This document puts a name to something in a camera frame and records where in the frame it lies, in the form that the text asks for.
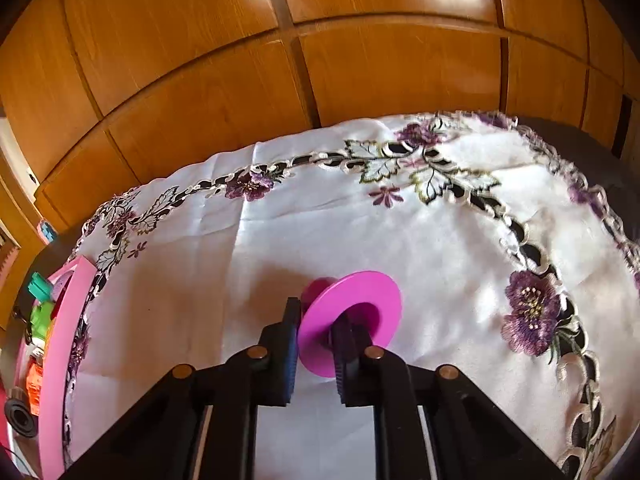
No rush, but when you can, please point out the green plastic holder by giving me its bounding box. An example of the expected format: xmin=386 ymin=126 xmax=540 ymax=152
xmin=27 ymin=272 xmax=55 ymax=301

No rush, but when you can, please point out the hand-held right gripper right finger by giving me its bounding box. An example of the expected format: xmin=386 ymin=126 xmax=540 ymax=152
xmin=330 ymin=312 xmax=566 ymax=480

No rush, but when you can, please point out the white and green plug-in device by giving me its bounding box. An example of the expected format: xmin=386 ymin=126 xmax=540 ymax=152
xmin=29 ymin=300 xmax=56 ymax=341

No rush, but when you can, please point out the white floral embroidered tablecloth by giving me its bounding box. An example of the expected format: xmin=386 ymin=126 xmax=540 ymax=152
xmin=62 ymin=110 xmax=640 ymax=480

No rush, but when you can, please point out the grey canister with black lid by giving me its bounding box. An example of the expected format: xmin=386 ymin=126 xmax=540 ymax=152
xmin=5 ymin=397 xmax=38 ymax=438

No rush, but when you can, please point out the wall shelf with pink edge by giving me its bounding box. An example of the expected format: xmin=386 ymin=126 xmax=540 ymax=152
xmin=0 ymin=220 xmax=22 ymax=281

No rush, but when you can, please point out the magenta plastic spool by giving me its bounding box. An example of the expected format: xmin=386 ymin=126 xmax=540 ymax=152
xmin=297 ymin=270 xmax=403 ymax=378

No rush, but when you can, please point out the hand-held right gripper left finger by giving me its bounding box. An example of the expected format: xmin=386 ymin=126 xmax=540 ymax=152
xmin=60 ymin=297 xmax=303 ymax=480

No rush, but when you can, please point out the small orange box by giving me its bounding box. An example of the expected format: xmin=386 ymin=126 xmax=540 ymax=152
xmin=26 ymin=362 xmax=43 ymax=403

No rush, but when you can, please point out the wooden panelled wardrobe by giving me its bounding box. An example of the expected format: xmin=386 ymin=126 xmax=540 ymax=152
xmin=0 ymin=0 xmax=640 ymax=231

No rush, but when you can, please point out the pink cardboard box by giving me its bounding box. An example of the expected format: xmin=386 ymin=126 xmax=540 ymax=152
xmin=10 ymin=256 xmax=98 ymax=480

